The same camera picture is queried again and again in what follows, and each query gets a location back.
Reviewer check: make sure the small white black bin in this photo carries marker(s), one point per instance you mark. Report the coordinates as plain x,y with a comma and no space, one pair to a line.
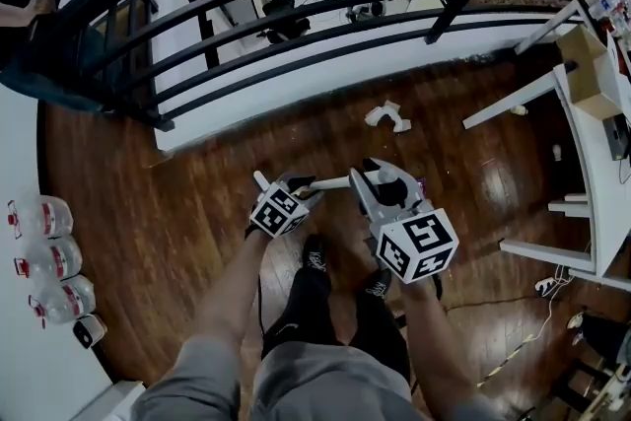
89,332

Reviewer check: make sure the person's black trousers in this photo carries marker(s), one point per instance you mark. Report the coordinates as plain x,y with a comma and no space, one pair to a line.
315,310

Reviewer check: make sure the yellow black floor tape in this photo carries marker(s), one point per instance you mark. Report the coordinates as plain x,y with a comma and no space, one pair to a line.
508,357

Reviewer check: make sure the black electronic box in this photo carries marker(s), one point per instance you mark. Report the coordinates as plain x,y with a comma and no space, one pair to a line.
616,138

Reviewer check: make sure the black metal railing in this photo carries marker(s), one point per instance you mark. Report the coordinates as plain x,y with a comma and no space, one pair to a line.
453,0

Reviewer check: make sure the white table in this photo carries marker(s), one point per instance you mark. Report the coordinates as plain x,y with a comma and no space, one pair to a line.
599,212

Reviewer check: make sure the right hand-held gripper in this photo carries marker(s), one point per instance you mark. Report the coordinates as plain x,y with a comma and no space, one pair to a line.
419,244

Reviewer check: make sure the person's black shoe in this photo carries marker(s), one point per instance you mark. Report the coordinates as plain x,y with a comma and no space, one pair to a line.
315,254
378,283

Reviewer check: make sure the person's right forearm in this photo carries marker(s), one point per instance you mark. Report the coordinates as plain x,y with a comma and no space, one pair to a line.
434,335

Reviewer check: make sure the person's right black shoe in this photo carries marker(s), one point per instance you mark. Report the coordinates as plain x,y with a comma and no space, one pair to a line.
378,283

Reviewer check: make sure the open cardboard box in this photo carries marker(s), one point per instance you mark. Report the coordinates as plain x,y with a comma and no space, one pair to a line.
589,84

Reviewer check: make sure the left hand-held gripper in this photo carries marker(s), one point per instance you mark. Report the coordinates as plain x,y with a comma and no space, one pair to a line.
278,212

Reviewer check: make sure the person's left black shoe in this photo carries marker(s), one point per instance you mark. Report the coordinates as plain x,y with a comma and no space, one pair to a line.
315,254

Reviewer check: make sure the person's left forearm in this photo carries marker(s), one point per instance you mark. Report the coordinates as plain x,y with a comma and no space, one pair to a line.
231,291

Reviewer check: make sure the white paper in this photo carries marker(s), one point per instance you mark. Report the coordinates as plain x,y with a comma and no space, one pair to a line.
382,113

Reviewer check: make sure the cluster of small bottles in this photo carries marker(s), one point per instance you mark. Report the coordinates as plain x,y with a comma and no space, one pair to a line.
611,10

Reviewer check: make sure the person's grey shirt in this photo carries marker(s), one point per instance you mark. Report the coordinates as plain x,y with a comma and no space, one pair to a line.
320,389

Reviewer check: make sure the white low furniture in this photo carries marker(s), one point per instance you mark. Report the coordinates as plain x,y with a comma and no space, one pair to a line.
113,401

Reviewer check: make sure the white power strip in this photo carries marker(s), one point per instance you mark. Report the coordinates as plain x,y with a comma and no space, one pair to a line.
544,287

